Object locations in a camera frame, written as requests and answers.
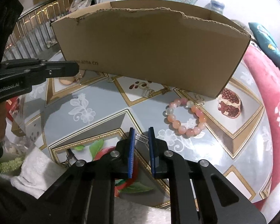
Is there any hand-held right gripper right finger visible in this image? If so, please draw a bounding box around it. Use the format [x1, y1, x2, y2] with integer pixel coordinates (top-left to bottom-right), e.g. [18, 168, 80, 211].
[148, 126, 267, 224]

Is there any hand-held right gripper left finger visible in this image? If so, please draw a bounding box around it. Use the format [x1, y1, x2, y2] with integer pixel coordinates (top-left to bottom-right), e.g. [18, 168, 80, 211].
[38, 127, 136, 224]

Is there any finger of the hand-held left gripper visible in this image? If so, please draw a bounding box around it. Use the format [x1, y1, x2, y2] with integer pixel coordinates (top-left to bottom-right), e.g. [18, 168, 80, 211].
[0, 59, 47, 71]
[26, 60, 80, 85]

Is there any pink orange bead bracelet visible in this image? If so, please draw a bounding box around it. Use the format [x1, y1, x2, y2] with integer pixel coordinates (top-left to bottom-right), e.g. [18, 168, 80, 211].
[163, 98, 208, 138]

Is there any brown cardboard box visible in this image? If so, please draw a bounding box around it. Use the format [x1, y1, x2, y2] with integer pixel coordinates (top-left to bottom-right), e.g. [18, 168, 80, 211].
[51, 0, 251, 98]

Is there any red box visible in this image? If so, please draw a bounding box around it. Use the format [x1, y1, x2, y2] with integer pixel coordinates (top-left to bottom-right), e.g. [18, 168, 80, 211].
[6, 97, 21, 122]

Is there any metal stair railing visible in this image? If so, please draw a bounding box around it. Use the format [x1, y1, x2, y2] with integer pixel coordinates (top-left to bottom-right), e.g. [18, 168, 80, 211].
[2, 0, 77, 61]

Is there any fruit print tablecloth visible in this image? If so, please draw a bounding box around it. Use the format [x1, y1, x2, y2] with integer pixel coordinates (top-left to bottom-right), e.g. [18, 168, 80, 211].
[14, 49, 274, 209]

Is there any pile of light clothes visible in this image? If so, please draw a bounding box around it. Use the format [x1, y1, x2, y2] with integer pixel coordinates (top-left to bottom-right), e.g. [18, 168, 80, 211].
[69, 0, 94, 12]

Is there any gold flower charm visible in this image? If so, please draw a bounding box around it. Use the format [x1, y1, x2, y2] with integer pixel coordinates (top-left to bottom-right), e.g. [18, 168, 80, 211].
[194, 94, 206, 105]

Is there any green mat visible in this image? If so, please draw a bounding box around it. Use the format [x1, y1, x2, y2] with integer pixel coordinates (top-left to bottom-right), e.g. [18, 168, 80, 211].
[0, 156, 25, 174]

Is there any white fluffy towel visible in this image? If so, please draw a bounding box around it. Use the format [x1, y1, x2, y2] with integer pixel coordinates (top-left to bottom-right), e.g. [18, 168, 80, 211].
[10, 146, 171, 224]

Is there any pink floral blanket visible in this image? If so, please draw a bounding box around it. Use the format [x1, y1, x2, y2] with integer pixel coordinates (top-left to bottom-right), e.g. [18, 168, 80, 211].
[243, 44, 280, 213]

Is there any blue water jug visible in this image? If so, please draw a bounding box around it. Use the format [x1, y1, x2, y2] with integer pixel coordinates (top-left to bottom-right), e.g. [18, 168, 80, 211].
[210, 0, 225, 17]

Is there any teal patterned pillow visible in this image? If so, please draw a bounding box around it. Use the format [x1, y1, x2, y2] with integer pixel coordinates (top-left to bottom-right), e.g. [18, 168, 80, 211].
[248, 22, 280, 73]

